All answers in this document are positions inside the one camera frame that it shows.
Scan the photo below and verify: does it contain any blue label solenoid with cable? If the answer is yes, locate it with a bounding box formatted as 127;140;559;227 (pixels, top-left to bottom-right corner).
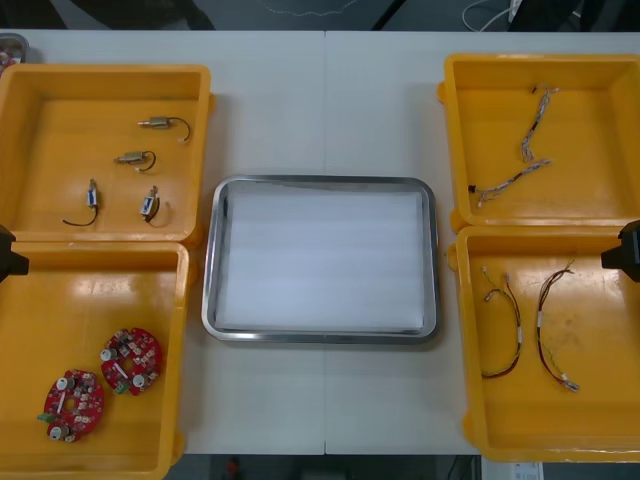
138;184;174;229
61;178;101;229

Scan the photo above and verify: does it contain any red-black green-yellow wire harness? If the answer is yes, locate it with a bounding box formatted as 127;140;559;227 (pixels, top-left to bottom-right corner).
479;267;525;379
532;257;581;394

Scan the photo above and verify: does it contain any metal solenoid with black cable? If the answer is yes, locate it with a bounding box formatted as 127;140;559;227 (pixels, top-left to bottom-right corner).
138;116;193;146
113;151;157;174

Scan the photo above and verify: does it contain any white-grey twisted wire harness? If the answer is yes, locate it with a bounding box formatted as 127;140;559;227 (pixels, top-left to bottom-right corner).
519;85;561;164
467;158;554;206

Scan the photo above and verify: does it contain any round red circuit board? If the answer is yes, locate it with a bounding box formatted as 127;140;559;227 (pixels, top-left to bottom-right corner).
98;327;164;397
35;368;106;444

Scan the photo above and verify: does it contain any yellow-orange plastic bin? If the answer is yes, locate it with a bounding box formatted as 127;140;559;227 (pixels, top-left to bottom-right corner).
0;241;199;476
436;52;640;232
0;63;219;245
446;225;640;464

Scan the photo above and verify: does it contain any small steel tray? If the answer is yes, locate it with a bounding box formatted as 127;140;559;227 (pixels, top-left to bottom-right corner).
0;32;30;65

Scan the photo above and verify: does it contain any white sheet liner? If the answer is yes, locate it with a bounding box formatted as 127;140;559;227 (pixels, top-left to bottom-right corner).
219;187;424;331

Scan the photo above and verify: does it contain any white cable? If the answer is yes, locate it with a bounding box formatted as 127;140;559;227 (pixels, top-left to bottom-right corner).
461;0;507;32

